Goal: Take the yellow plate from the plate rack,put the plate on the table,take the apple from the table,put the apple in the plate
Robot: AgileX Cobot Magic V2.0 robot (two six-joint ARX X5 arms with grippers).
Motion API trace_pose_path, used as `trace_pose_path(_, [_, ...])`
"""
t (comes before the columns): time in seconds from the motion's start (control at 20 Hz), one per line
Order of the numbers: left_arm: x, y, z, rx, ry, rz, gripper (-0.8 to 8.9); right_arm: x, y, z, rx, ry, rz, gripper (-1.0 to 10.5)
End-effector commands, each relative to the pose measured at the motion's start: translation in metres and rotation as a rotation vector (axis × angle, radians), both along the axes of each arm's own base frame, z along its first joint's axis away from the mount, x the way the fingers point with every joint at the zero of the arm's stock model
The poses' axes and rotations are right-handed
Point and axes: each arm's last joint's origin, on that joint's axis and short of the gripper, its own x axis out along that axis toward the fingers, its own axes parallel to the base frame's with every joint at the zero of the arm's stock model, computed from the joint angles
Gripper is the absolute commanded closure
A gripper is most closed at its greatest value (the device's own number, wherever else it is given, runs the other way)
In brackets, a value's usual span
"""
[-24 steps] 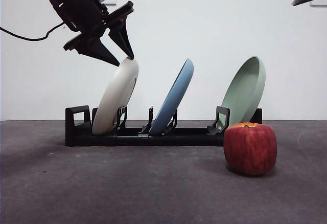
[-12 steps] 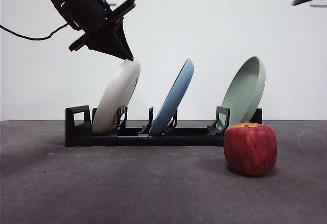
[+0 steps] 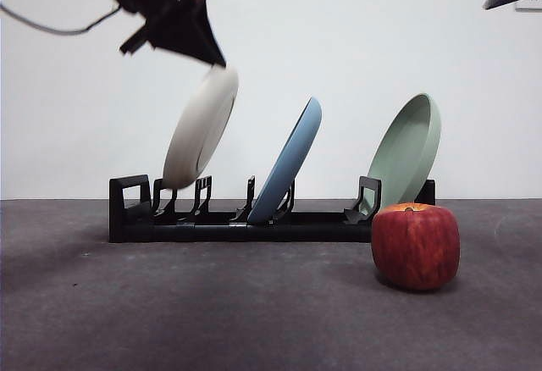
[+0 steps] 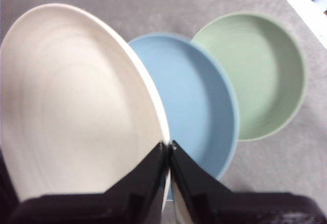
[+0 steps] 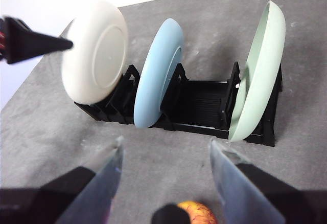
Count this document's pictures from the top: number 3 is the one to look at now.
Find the pale yellow round plate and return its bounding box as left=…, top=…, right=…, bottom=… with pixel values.
left=163, top=65, right=240, bottom=189

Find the red apple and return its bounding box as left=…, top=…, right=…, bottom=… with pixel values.
left=371, top=202, right=461, bottom=292

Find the blue round plate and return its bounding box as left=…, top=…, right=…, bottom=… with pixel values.
left=247, top=97, right=323, bottom=225

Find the green round plate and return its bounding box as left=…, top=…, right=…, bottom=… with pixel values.
left=364, top=93, right=442, bottom=215

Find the black plate rack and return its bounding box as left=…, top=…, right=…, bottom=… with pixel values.
left=108, top=174, right=436, bottom=244

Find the black cable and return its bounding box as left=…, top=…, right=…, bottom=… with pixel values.
left=0, top=3, right=122, bottom=36

